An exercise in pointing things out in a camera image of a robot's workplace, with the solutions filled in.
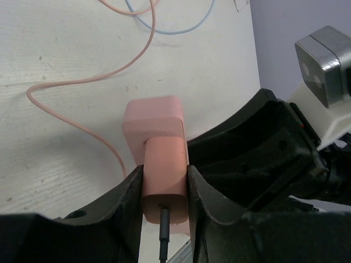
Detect aluminium front rail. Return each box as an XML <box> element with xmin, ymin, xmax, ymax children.
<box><xmin>167</xmin><ymin>240</ymin><xmax>193</xmax><ymax>263</ymax></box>

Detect thin white charging cable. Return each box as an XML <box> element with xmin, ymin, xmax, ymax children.
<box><xmin>124</xmin><ymin>0</ymin><xmax>216</xmax><ymax>36</ymax></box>

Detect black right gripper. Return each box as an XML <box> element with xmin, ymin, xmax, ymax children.
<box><xmin>188</xmin><ymin>89</ymin><xmax>350</xmax><ymax>211</ymax></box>

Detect pink power strip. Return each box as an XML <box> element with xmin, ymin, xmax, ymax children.
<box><xmin>123</xmin><ymin>96</ymin><xmax>190</xmax><ymax>235</ymax></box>

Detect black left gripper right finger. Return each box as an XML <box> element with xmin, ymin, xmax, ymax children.
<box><xmin>188</xmin><ymin>165</ymin><xmax>350</xmax><ymax>262</ymax></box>

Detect salmon pink charger plug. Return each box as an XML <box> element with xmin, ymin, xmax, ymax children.
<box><xmin>141</xmin><ymin>136</ymin><xmax>188</xmax><ymax>224</ymax></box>

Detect thin pink charging cable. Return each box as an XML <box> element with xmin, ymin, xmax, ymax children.
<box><xmin>26</xmin><ymin>0</ymin><xmax>169</xmax><ymax>263</ymax></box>

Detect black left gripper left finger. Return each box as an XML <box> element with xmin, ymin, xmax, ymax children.
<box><xmin>1</xmin><ymin>165</ymin><xmax>143</xmax><ymax>262</ymax></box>

